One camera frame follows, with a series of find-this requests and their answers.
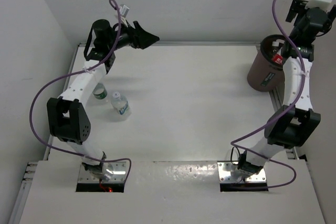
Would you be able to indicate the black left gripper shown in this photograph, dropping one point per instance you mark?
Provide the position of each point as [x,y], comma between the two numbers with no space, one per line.
[137,38]

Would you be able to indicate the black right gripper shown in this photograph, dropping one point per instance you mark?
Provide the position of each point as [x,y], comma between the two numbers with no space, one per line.
[298,8]

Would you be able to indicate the red cap labelled bottle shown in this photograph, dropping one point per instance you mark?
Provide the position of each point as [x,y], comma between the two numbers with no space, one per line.
[277,58]

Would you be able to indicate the blue label clear bottle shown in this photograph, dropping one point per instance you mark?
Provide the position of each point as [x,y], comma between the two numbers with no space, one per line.
[121,105]

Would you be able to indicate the blue cap clear bottle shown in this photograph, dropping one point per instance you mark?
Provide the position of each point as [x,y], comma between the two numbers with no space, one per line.
[275,47]

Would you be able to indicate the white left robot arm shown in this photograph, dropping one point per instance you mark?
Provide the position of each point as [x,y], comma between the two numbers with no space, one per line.
[67,117]

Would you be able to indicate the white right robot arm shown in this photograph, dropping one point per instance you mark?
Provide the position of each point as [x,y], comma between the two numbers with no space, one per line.
[295,121]

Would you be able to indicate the brown bin black rim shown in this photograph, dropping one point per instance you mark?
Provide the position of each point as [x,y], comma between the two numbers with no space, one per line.
[265,74]

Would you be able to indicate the green label clear bottle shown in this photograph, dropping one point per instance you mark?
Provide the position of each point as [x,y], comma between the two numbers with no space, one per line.
[100,92]

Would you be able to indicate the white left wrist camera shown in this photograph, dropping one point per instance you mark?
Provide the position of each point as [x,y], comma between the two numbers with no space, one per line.
[121,15]

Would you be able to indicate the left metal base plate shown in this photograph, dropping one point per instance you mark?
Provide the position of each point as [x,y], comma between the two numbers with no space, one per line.
[107,173]

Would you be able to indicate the metal base plate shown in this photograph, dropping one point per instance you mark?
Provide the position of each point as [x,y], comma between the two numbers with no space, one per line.
[107,173]
[229,174]

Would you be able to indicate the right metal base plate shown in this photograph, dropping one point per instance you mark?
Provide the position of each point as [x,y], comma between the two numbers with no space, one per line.
[229,174]

